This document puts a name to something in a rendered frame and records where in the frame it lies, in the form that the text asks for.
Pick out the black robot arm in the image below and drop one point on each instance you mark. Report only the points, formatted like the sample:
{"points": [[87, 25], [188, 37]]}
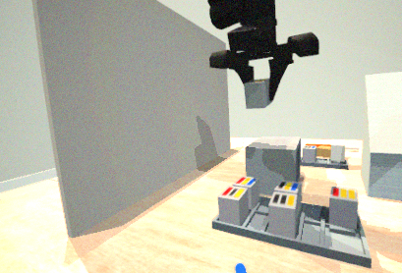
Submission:
{"points": [[226, 13]]}

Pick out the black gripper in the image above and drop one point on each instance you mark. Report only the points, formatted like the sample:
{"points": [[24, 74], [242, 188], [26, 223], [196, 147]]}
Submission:
{"points": [[304, 44]]}

